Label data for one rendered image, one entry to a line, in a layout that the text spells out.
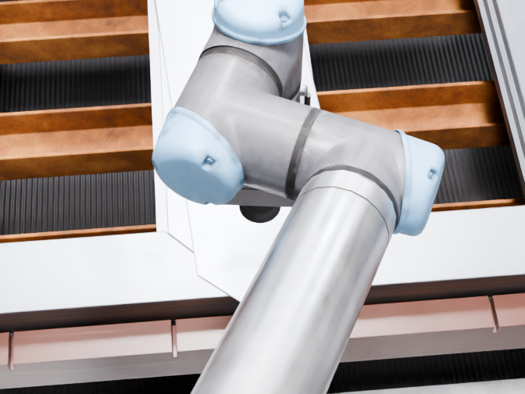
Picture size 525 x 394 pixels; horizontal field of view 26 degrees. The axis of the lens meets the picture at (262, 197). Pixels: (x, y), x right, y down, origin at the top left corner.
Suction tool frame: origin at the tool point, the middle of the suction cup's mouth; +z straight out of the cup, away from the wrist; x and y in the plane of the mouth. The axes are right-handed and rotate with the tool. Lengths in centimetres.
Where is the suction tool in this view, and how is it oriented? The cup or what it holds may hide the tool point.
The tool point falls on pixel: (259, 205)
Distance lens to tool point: 118.2
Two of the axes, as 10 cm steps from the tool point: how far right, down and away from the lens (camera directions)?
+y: -10.0, -0.4, 0.2
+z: 0.0, 5.5, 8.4
